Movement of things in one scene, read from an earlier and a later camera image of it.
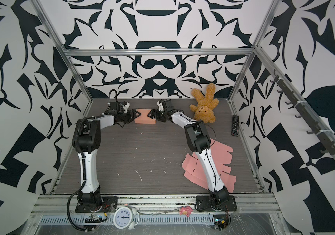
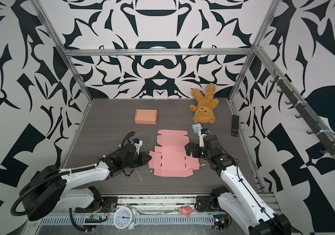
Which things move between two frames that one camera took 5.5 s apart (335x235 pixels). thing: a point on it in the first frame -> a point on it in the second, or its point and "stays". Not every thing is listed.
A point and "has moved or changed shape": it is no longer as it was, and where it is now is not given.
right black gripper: (156, 116) -> (196, 146)
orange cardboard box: (143, 118) stays
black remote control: (235, 126) stays
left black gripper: (132, 117) -> (142, 156)
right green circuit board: (221, 221) stays
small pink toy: (185, 210) stays
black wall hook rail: (326, 145) stays
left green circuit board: (96, 219) stays
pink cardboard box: (220, 154) has moved or changed shape
